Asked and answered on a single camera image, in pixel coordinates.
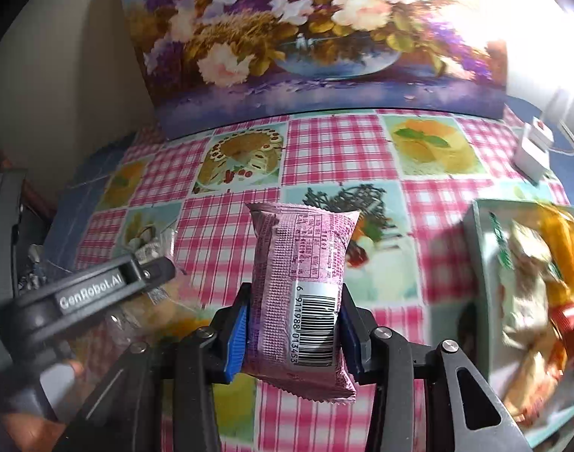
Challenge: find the pink snack pack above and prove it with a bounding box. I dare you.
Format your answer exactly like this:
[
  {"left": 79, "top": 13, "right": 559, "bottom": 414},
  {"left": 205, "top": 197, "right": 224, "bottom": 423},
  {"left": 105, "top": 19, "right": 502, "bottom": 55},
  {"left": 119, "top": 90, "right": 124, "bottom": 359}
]
[{"left": 243, "top": 203, "right": 359, "bottom": 403}]

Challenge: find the green white snack pack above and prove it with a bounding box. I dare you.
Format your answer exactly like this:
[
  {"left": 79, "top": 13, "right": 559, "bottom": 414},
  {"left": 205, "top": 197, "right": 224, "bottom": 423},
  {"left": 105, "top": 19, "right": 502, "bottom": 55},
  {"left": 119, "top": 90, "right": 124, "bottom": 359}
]
[{"left": 489, "top": 212, "right": 552, "bottom": 350}]

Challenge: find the yellow bread snack bag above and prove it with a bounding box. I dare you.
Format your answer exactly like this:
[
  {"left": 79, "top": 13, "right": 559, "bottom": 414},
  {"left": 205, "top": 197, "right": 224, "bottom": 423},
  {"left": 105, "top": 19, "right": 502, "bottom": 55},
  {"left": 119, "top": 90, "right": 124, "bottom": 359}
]
[{"left": 529, "top": 203, "right": 574, "bottom": 309}]

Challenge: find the round white pastry pack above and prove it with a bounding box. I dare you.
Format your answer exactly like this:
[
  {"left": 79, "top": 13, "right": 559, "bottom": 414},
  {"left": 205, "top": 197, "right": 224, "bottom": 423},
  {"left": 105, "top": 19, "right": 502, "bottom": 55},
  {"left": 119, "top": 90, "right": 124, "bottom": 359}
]
[{"left": 105, "top": 268, "right": 205, "bottom": 347}]

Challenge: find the white teal tray box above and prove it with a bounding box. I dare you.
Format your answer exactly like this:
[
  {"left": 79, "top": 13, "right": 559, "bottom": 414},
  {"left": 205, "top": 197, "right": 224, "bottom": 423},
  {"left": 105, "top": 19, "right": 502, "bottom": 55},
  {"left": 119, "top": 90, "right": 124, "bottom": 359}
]
[{"left": 462, "top": 198, "right": 574, "bottom": 449}]

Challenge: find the orange snack wrapper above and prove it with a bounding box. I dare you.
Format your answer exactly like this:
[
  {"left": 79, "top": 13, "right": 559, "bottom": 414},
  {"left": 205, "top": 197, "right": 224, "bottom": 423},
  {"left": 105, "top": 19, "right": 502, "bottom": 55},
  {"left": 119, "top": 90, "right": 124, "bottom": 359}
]
[{"left": 503, "top": 340, "right": 568, "bottom": 428}]

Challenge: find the pink checkered tablecloth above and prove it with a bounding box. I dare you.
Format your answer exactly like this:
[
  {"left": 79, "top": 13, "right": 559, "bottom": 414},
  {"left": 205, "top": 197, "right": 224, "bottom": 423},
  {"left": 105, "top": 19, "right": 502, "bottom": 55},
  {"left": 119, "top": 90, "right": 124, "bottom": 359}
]
[{"left": 72, "top": 107, "right": 573, "bottom": 452}]

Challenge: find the white power socket cube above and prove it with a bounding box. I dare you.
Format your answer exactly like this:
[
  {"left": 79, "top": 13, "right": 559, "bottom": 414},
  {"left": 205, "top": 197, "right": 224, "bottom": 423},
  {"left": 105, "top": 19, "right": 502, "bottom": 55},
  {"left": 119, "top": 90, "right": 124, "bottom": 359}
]
[{"left": 512, "top": 118, "right": 554, "bottom": 184}]

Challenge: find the flower painting canvas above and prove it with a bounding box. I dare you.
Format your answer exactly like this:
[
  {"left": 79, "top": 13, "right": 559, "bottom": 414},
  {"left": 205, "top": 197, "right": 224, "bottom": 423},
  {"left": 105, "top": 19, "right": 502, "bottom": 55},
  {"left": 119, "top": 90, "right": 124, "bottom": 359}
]
[{"left": 122, "top": 0, "right": 507, "bottom": 139}]

